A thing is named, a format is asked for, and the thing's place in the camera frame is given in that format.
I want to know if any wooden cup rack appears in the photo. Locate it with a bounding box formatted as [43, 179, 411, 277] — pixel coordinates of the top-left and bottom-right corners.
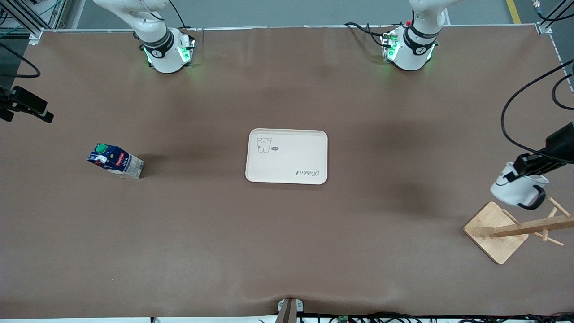
[463, 196, 574, 265]

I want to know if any white smiley cup black handle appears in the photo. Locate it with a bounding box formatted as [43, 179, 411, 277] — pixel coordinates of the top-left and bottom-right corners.
[490, 161, 550, 210]

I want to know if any thin black cable behind arm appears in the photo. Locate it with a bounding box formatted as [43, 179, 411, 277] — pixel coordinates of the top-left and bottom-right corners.
[168, 0, 189, 30]

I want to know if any aluminium frame profile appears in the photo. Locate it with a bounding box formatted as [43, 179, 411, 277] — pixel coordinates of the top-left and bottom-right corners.
[0, 0, 68, 42]

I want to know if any cream tray with bear print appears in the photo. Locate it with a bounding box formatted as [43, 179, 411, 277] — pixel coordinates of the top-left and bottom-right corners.
[245, 128, 328, 185]

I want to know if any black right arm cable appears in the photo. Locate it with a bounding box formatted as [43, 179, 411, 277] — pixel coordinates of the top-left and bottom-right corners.
[0, 43, 41, 79]

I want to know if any short black left arm cable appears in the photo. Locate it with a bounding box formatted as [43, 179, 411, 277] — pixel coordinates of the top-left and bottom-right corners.
[552, 74, 574, 111]

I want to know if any black cable at arm base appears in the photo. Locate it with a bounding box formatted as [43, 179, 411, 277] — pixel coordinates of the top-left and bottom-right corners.
[344, 22, 391, 48]

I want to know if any blue milk carton green cap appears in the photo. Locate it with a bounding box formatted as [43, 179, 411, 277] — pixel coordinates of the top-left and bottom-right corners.
[87, 143, 145, 180]

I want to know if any metal camera mount clamp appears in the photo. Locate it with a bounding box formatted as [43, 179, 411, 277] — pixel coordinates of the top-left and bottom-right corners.
[278, 297, 304, 323]

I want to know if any long black left arm cable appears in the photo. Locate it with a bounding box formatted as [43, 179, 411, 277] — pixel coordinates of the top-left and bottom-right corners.
[501, 61, 574, 154]

